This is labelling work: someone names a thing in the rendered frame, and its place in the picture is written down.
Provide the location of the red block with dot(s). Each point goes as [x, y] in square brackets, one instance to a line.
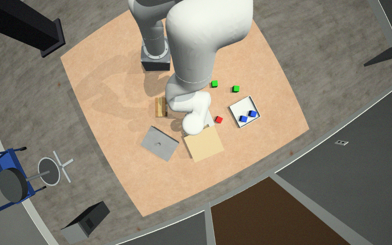
[218, 119]

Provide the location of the brown cardboard box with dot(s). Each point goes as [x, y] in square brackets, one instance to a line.
[161, 107]

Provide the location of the green block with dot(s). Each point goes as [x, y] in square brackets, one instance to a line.
[214, 84]
[235, 88]

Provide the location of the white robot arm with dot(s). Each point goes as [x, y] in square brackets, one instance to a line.
[196, 30]

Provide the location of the blue block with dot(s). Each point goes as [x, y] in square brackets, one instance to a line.
[252, 113]
[243, 119]

